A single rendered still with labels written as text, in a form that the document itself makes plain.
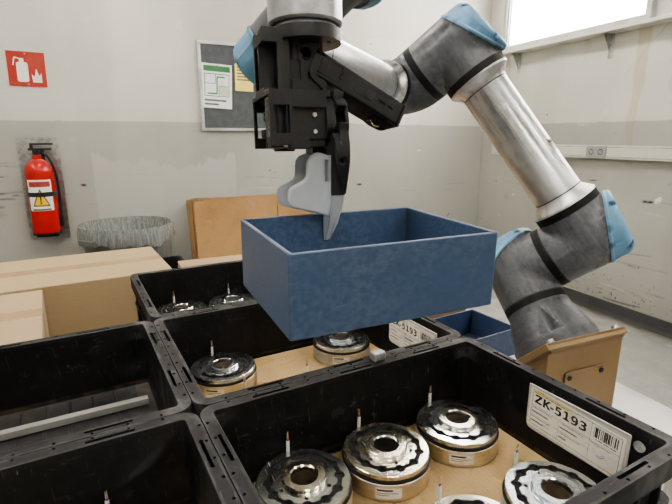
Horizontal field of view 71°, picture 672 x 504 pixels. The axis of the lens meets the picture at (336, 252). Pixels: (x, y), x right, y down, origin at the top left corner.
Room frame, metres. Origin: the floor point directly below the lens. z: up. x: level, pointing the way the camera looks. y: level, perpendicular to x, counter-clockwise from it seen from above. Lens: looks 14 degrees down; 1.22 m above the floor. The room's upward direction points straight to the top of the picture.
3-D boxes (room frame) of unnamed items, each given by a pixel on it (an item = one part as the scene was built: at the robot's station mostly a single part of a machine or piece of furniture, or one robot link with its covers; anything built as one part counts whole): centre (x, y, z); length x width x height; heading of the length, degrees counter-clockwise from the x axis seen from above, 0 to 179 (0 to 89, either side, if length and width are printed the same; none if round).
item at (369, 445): (0.49, -0.06, 0.86); 0.05 x 0.05 x 0.01
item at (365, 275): (0.45, -0.02, 1.10); 0.20 x 0.15 x 0.07; 115
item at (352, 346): (0.80, -0.01, 0.86); 0.10 x 0.10 x 0.01
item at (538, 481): (0.42, -0.23, 0.86); 0.05 x 0.05 x 0.01
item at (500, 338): (1.09, -0.32, 0.74); 0.20 x 0.15 x 0.07; 121
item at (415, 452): (0.49, -0.06, 0.86); 0.10 x 0.10 x 0.01
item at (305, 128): (0.51, 0.04, 1.26); 0.09 x 0.08 x 0.12; 112
